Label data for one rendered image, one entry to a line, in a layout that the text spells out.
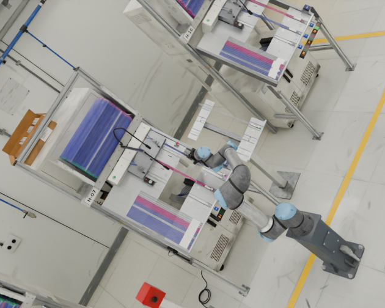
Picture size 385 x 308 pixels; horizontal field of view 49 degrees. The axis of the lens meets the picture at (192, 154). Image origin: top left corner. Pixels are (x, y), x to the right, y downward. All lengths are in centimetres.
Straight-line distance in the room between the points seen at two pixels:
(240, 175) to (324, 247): 81
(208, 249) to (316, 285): 90
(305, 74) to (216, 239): 173
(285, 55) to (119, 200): 169
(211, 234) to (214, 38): 158
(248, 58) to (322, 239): 151
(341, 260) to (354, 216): 41
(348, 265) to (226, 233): 105
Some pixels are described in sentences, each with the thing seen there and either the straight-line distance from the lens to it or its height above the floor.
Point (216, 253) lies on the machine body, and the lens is 362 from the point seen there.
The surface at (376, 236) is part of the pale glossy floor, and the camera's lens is 317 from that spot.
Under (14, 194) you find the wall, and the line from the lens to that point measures 447.
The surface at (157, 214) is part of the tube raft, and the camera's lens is 305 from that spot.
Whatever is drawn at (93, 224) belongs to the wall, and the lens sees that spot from 482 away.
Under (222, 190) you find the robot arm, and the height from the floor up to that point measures 119.
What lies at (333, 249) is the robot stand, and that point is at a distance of 292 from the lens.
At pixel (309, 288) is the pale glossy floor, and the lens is 325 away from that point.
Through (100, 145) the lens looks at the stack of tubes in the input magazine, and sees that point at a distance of 302.
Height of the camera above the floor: 269
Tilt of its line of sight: 34 degrees down
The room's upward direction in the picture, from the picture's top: 52 degrees counter-clockwise
